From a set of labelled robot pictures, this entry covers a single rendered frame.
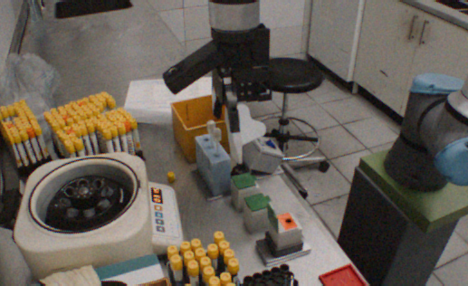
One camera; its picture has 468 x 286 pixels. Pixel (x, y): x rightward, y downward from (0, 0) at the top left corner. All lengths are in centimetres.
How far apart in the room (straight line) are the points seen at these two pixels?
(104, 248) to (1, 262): 26
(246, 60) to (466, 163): 40
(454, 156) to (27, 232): 71
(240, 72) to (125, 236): 31
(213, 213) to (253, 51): 36
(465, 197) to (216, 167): 53
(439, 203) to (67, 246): 71
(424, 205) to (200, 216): 46
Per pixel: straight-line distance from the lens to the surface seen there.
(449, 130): 72
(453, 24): 243
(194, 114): 103
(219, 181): 82
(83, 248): 66
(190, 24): 308
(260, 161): 86
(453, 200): 92
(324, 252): 77
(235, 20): 56
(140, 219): 67
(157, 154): 99
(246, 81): 60
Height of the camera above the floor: 146
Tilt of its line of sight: 36 degrees down
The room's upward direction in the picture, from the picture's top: straight up
